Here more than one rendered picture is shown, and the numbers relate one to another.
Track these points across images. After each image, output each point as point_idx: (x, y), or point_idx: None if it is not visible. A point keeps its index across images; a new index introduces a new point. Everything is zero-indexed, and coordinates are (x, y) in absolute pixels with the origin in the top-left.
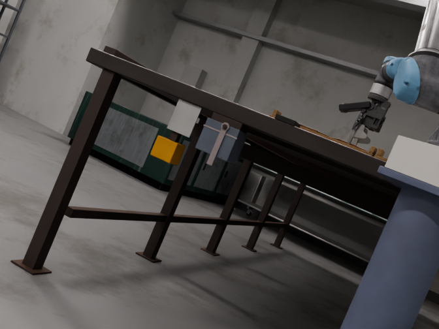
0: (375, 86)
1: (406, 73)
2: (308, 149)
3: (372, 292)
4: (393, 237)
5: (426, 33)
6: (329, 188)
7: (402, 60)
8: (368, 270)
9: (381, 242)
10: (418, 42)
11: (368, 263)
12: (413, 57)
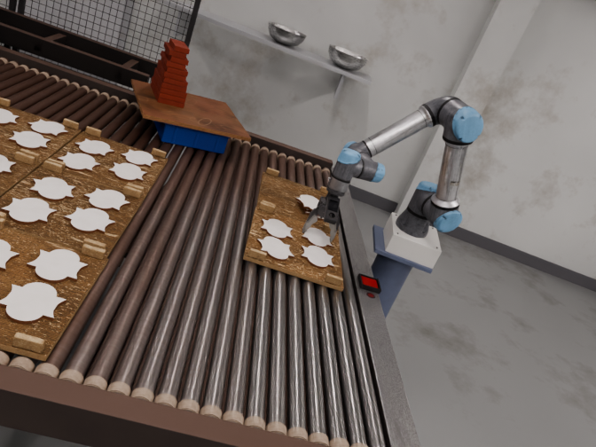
0: (348, 186)
1: (459, 223)
2: None
3: (389, 309)
4: (403, 284)
5: (458, 188)
6: None
7: (454, 214)
8: (388, 304)
9: (396, 290)
10: (454, 194)
11: (385, 301)
12: (457, 208)
